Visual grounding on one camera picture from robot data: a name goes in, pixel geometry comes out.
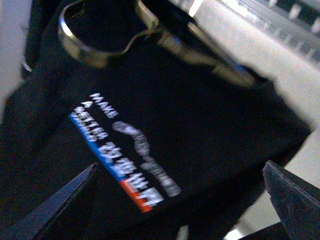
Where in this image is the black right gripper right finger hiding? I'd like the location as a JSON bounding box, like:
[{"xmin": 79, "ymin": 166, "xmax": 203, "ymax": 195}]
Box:
[{"xmin": 263, "ymin": 160, "xmax": 320, "ymax": 240}]

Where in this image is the black printed t-shirt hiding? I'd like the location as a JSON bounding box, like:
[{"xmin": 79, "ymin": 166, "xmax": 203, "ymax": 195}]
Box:
[{"xmin": 0, "ymin": 0, "xmax": 312, "ymax": 240}]

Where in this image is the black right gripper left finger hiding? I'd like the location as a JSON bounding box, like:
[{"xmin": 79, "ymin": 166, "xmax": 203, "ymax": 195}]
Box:
[{"xmin": 0, "ymin": 162, "xmax": 98, "ymax": 240}]

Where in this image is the silver metal clothes hanger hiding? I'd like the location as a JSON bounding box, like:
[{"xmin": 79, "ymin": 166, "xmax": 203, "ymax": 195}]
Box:
[{"xmin": 58, "ymin": 0, "xmax": 258, "ymax": 88}]

